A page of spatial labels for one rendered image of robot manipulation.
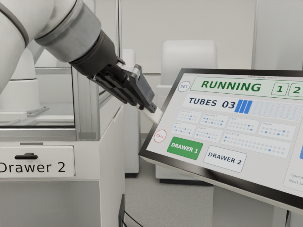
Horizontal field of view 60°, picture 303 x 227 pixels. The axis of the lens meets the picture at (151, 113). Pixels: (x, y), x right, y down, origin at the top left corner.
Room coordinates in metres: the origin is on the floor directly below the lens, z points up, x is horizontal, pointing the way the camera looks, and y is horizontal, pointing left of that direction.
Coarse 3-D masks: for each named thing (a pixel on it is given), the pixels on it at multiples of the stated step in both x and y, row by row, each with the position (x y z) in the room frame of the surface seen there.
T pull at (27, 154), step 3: (27, 153) 0.85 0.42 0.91; (30, 153) 0.85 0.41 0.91; (33, 153) 0.86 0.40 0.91; (15, 156) 0.83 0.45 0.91; (18, 156) 0.83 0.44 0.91; (21, 156) 0.83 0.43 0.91; (24, 156) 0.83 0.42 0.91; (27, 156) 0.83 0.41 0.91; (30, 156) 0.83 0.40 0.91; (33, 156) 0.83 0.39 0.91; (36, 156) 0.83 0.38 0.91
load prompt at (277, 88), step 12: (192, 84) 0.77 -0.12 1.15; (204, 84) 0.75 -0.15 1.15; (216, 84) 0.72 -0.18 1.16; (228, 84) 0.70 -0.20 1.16; (240, 84) 0.68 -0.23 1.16; (252, 84) 0.66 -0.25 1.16; (264, 84) 0.64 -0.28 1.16; (276, 84) 0.62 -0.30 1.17; (288, 84) 0.61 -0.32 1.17; (300, 84) 0.59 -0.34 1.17; (264, 96) 0.62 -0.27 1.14; (276, 96) 0.60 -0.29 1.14; (288, 96) 0.59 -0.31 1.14; (300, 96) 0.57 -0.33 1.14
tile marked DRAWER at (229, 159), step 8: (208, 152) 0.59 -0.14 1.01; (216, 152) 0.58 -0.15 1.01; (224, 152) 0.57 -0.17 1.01; (232, 152) 0.56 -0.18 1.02; (240, 152) 0.55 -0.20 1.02; (208, 160) 0.58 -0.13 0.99; (216, 160) 0.57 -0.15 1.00; (224, 160) 0.56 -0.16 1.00; (232, 160) 0.55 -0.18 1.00; (240, 160) 0.54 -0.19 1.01; (224, 168) 0.55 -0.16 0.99; (232, 168) 0.54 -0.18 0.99; (240, 168) 0.53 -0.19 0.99
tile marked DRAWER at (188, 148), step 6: (174, 138) 0.67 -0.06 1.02; (180, 138) 0.66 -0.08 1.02; (174, 144) 0.66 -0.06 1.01; (180, 144) 0.65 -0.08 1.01; (186, 144) 0.64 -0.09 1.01; (192, 144) 0.63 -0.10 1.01; (198, 144) 0.62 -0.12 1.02; (168, 150) 0.66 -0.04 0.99; (174, 150) 0.65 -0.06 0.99; (180, 150) 0.64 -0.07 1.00; (186, 150) 0.63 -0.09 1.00; (192, 150) 0.62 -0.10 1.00; (198, 150) 0.61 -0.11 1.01; (186, 156) 0.62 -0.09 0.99; (192, 156) 0.61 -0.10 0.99
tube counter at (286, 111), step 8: (224, 104) 0.66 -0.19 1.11; (232, 104) 0.65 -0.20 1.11; (240, 104) 0.64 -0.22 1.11; (248, 104) 0.63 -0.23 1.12; (256, 104) 0.62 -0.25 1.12; (264, 104) 0.60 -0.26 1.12; (272, 104) 0.59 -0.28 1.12; (280, 104) 0.58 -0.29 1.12; (288, 104) 0.57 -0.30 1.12; (296, 104) 0.56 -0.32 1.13; (232, 112) 0.63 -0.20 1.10; (240, 112) 0.62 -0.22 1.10; (248, 112) 0.61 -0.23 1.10; (256, 112) 0.60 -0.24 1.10; (264, 112) 0.59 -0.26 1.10; (272, 112) 0.58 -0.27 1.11; (280, 112) 0.57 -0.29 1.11; (288, 112) 0.56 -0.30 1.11; (296, 112) 0.55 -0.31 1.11; (288, 120) 0.55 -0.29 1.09; (296, 120) 0.54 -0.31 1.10
